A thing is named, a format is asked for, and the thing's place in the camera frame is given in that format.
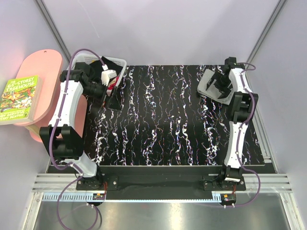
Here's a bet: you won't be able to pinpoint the left orange connector board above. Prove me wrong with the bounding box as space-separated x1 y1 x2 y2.
93 192 106 200

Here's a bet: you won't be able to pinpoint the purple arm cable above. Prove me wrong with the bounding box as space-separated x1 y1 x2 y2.
49 48 108 228
237 62 261 208

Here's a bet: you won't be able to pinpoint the white plastic laundry basket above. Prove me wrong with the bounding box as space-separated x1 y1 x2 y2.
71 52 127 87

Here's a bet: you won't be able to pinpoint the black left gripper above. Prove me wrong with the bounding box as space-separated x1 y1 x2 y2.
82 80 121 110

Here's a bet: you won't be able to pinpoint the green treehouse book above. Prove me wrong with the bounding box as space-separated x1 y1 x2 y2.
0 75 44 125

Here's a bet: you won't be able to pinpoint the grey t shirt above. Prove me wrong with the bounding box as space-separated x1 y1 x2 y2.
197 69 233 105

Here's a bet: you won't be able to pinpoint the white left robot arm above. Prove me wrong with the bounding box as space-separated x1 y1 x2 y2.
39 62 118 190

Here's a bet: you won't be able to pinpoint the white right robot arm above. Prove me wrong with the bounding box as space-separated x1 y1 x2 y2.
205 57 259 190

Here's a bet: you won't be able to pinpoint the pink tiered wooden shelf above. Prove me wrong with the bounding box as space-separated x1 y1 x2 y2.
13 48 88 143

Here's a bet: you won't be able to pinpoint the aluminium frame rail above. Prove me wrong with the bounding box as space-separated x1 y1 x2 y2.
31 173 80 191

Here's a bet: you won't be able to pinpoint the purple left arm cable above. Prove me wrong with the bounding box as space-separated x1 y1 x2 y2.
49 48 108 228

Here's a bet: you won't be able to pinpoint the red and beige clothes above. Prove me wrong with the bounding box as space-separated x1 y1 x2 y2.
106 75 120 96

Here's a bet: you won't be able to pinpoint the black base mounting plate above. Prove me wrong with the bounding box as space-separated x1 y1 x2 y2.
77 166 246 202

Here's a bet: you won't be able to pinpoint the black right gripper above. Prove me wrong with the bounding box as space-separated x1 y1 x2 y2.
206 71 232 99

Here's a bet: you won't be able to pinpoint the right orange connector board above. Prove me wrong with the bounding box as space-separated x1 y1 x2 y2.
221 194 236 203

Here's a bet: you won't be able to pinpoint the orange connector board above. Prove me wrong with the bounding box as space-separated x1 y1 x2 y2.
221 194 236 203
93 192 106 200

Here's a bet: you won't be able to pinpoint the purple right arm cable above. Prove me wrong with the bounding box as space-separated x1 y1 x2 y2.
237 62 261 208

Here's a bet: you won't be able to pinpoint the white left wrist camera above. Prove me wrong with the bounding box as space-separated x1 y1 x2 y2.
101 65 117 86

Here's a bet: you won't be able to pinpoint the black t shirt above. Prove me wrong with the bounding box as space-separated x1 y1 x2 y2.
89 56 115 84

